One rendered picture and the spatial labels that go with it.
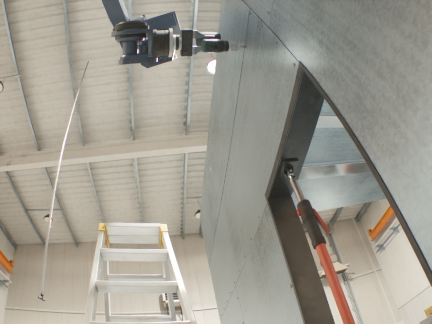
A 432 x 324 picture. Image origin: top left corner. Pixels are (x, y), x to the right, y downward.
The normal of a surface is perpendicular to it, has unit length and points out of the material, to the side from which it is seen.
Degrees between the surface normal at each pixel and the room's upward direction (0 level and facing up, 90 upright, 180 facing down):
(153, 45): 154
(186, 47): 166
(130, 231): 180
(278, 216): 90
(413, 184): 90
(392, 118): 90
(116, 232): 180
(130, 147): 90
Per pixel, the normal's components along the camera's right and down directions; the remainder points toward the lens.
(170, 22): 0.04, 0.30
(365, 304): 0.07, -0.72
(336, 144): 0.15, 0.69
